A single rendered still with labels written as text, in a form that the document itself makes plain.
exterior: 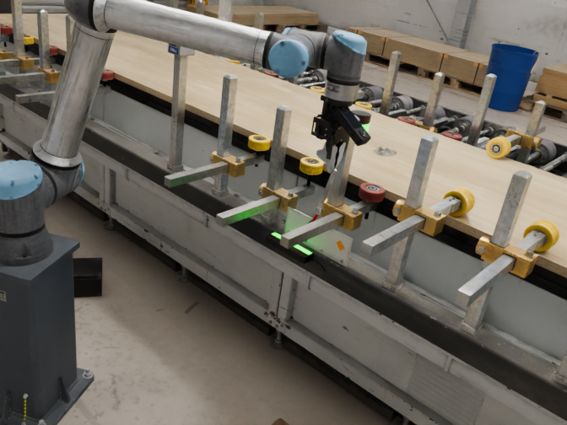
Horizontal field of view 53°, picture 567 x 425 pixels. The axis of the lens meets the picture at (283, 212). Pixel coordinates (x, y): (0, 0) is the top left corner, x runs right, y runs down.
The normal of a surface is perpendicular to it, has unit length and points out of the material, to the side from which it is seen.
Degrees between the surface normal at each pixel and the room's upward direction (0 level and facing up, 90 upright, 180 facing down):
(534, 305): 90
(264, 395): 0
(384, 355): 90
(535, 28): 90
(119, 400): 0
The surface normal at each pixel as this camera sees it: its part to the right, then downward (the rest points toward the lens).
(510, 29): -0.70, 0.23
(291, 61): -0.14, 0.43
